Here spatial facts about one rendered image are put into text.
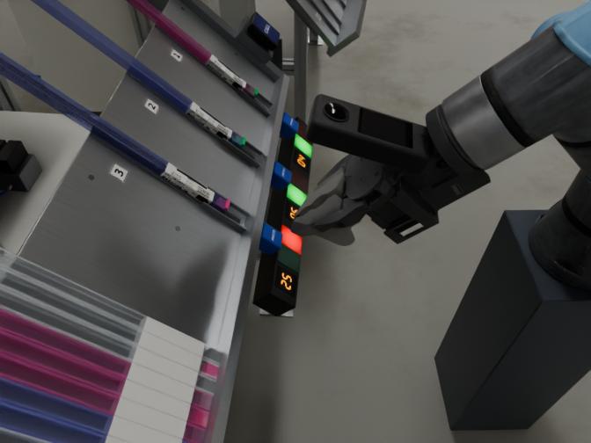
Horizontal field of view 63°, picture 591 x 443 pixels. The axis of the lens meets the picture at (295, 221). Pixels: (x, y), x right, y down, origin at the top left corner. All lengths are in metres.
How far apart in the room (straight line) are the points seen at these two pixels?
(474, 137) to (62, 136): 0.70
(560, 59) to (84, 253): 0.40
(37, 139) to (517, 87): 0.76
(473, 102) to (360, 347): 0.94
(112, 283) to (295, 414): 0.83
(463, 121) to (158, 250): 0.30
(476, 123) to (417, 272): 1.05
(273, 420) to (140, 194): 0.81
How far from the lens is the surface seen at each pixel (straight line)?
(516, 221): 0.87
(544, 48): 0.43
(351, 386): 1.25
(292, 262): 0.61
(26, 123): 0.99
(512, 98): 0.42
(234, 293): 0.50
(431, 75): 2.26
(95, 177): 0.49
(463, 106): 0.44
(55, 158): 0.89
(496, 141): 0.43
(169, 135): 0.57
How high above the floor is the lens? 1.14
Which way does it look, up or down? 48 degrees down
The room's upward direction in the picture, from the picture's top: straight up
